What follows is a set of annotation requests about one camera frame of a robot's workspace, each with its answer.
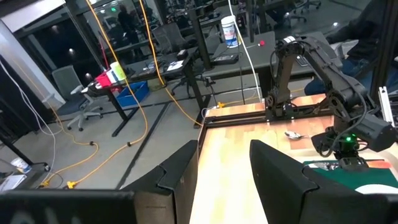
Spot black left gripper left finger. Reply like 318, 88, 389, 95
0, 139, 200, 224

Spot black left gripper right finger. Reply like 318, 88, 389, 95
249, 139, 398, 224

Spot teal napkin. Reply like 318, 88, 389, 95
303, 160, 398, 191

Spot silver spoon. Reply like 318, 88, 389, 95
284, 130, 308, 140

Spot white plate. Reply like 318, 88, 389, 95
354, 184, 398, 195

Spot blue storage bin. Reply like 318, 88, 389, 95
115, 80, 150, 108

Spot grey desk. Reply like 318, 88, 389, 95
201, 30, 330, 128

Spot person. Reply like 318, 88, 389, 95
117, 4, 141, 44
303, 0, 398, 96

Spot black desk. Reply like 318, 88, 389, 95
83, 46, 200, 138

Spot white papers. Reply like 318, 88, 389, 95
166, 60, 185, 72

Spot flat black device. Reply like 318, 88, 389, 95
213, 54, 239, 65

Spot red box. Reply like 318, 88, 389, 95
95, 72, 113, 88

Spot green white container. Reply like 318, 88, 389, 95
109, 61, 127, 82

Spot white plastic tub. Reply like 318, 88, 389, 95
220, 14, 242, 49

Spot grey white office chair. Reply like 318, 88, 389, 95
51, 65, 103, 131

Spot black mesh chair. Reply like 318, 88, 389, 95
152, 22, 189, 54

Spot aluminium bracket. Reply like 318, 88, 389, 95
377, 86, 396, 128

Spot black table frame rail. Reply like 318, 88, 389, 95
198, 102, 333, 129

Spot yellow extension cable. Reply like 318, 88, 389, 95
66, 0, 149, 190
138, 0, 203, 127

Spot black frame post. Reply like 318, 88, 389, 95
369, 0, 398, 100

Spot white hanging cable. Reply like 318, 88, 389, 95
228, 0, 262, 103

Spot thin white cable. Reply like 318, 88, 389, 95
0, 58, 57, 185

